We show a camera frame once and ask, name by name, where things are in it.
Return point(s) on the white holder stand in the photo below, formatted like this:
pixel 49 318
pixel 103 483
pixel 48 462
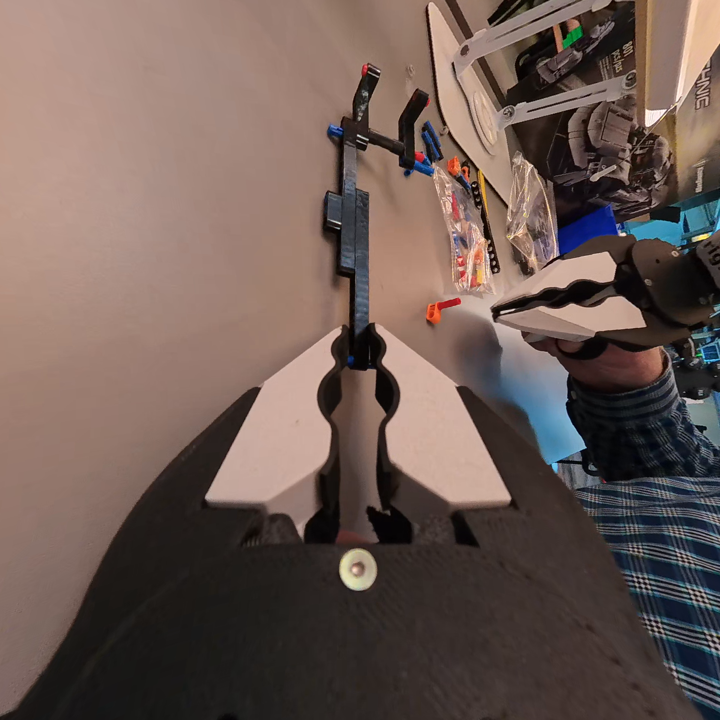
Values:
pixel 450 56

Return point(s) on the dark printed brick set box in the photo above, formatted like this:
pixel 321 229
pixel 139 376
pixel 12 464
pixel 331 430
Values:
pixel 607 146

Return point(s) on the grey desk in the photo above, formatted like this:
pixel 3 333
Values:
pixel 169 225

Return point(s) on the black brick beam assembly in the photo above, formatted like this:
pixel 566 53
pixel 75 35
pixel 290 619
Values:
pixel 351 214

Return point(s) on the black brick beam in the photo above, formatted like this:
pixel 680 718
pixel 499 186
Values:
pixel 486 225

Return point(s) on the blue brick pin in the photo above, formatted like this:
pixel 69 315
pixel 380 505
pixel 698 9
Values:
pixel 428 129
pixel 434 147

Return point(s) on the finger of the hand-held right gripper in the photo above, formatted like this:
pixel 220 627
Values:
pixel 574 273
pixel 590 320

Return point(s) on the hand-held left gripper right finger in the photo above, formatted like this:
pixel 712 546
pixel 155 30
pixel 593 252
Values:
pixel 444 450

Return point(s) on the person's right hand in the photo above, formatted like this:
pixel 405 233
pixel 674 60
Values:
pixel 613 368

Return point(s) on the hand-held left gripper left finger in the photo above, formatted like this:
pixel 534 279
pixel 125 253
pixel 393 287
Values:
pixel 270 450

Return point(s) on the clear bag of brick parts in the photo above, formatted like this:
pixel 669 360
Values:
pixel 464 236

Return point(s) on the pale flat panel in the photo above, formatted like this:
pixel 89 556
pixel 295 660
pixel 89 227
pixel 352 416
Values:
pixel 675 56

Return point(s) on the person's right forearm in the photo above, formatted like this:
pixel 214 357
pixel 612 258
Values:
pixel 630 427

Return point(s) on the orange connector with red pin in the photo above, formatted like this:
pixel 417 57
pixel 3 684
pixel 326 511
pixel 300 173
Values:
pixel 441 310

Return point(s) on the blue storage bin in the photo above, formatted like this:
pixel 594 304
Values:
pixel 590 230

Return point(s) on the clear bag of dark parts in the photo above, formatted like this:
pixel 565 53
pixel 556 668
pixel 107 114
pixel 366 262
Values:
pixel 531 214

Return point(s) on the person's plaid shirt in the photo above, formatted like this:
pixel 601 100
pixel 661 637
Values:
pixel 675 562

